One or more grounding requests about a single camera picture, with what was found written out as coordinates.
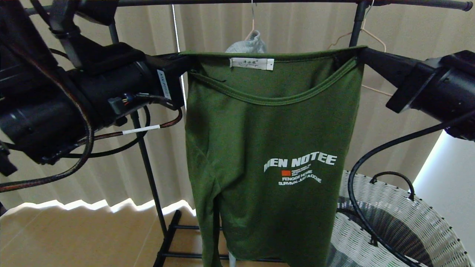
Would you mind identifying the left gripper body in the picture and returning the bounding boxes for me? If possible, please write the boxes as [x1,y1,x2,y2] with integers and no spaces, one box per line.
[71,56,186,126]

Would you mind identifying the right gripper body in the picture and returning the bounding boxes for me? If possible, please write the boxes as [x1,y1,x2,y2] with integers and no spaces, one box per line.
[386,50,475,139]

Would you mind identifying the pink clothes hanger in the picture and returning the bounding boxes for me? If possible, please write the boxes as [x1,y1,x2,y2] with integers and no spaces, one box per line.
[328,0,394,97]
[244,0,257,41]

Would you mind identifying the pale grey shorts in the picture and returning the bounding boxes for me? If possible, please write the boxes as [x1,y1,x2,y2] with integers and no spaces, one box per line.
[225,30,268,53]

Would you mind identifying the green printed shirt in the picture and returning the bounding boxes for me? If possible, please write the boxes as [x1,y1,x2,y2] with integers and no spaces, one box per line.
[184,46,366,267]

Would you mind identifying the black clothes rack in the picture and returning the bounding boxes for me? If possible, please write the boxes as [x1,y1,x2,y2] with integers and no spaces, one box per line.
[22,0,474,267]

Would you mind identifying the white laundry basket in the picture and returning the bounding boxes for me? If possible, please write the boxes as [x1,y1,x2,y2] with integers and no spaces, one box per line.
[327,170,474,267]

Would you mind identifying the beige curtain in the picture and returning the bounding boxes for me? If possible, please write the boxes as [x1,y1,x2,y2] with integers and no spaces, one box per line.
[0,0,475,215]

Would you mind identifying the black cable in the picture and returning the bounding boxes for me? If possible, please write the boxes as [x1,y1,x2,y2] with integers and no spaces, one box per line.
[0,63,93,193]
[63,106,151,159]
[348,111,475,267]

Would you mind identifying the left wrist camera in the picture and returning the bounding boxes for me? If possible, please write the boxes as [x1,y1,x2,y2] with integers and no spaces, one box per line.
[48,0,145,75]

